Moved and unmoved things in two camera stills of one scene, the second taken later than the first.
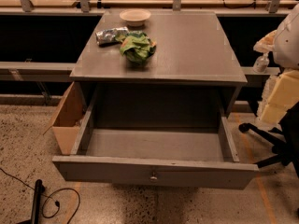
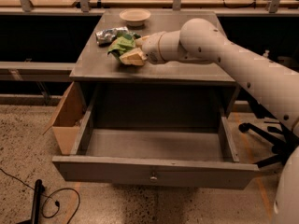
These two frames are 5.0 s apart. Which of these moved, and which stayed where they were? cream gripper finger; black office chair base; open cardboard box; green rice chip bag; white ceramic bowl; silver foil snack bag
Moved: green rice chip bag; cream gripper finger
Stayed: open cardboard box; white ceramic bowl; silver foil snack bag; black office chair base
